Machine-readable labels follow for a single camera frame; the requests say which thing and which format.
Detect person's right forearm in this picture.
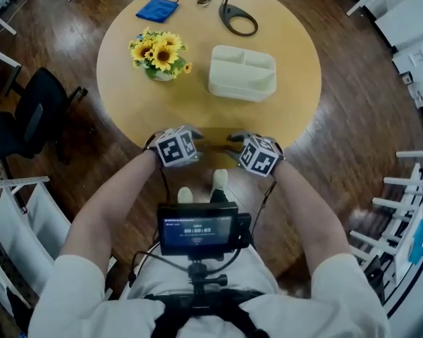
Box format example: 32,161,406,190
271,158,353,280

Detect cream plastic divided tray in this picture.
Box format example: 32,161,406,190
207,44,277,103

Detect white perforated shelf rack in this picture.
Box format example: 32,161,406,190
0,176,118,311

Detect blue folded cloth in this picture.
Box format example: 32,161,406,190
135,0,180,24

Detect person's white shirt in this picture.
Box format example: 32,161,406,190
27,246,392,338

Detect black chest-mounted monitor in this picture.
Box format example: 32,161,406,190
157,202,240,257

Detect white slatted rack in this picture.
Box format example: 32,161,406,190
348,149,423,295

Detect light blue hanging item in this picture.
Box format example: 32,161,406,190
407,218,423,266

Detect black chest harness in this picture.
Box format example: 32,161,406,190
143,289,271,338

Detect black lamp base with cable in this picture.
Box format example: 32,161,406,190
218,0,259,37

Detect black office chair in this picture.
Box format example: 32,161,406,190
0,67,90,169

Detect person's left white shoe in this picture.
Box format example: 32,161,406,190
177,187,195,204

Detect sunflower bouquet in white pot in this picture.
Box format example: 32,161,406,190
128,27,193,82

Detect white printed storage unit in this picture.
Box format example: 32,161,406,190
391,33,423,109

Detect black box device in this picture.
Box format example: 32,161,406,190
364,255,387,306

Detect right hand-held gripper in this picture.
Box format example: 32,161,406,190
226,131,286,178

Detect white cabinet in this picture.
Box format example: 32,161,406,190
373,0,423,47

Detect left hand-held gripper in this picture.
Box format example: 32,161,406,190
144,125,206,169

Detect person's left forearm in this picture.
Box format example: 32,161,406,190
61,149,162,262

